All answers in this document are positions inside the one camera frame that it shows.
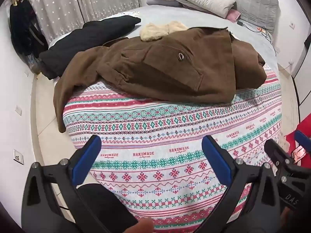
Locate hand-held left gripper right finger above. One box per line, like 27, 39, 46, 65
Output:
194, 135, 283, 233

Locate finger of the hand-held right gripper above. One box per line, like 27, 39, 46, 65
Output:
264, 139, 293, 174
294, 130, 311, 157

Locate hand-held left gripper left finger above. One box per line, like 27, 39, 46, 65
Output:
21, 135, 110, 233

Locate brown fleece-lined coat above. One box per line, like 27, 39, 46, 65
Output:
53, 22, 268, 134

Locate person's right hand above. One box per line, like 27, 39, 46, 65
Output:
281, 209, 298, 233

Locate person's left hand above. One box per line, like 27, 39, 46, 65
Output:
128, 217, 154, 233

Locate smartphone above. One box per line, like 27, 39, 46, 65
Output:
292, 146, 309, 163

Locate red stool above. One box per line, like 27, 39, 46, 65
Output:
285, 117, 311, 165

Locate person's black trouser leg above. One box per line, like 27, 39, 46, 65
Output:
77, 183, 139, 233

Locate patterned knit blanket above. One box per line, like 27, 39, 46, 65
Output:
62, 63, 285, 233

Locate black padded jacket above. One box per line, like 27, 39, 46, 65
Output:
39, 17, 142, 80

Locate grey quilted headboard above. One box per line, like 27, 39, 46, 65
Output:
233, 0, 279, 36

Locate pink pillow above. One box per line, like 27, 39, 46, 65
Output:
225, 8, 241, 21

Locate star-patterned curtain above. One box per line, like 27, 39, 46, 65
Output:
12, 0, 166, 44

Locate grey folded pillow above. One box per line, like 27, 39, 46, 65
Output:
146, 0, 184, 7

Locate white wall switch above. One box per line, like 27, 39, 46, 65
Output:
13, 149, 25, 164

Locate black charger cable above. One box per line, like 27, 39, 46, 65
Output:
240, 23, 280, 54

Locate black bag on wall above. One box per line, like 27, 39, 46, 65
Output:
9, 0, 49, 59

